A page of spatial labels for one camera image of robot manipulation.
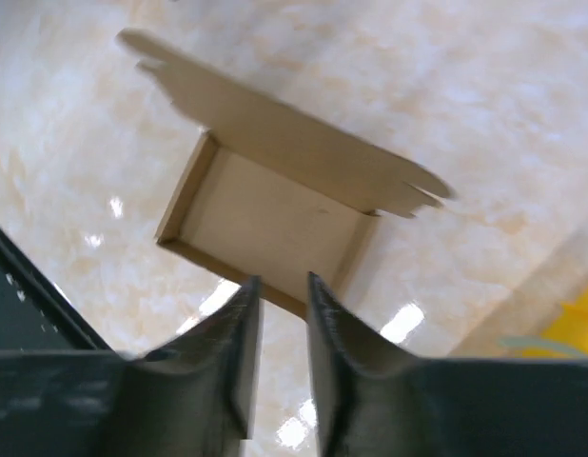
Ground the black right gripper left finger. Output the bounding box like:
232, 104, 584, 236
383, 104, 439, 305
0, 276, 262, 456

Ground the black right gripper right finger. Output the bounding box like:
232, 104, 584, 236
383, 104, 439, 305
306, 273, 588, 456

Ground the brown cardboard box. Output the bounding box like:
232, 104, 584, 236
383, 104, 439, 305
118, 29, 454, 317

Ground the green pear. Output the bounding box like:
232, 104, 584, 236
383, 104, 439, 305
500, 336, 588, 358

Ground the yellow plastic tray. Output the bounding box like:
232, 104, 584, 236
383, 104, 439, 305
519, 288, 588, 358

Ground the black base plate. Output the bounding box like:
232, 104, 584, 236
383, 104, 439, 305
0, 229, 110, 351

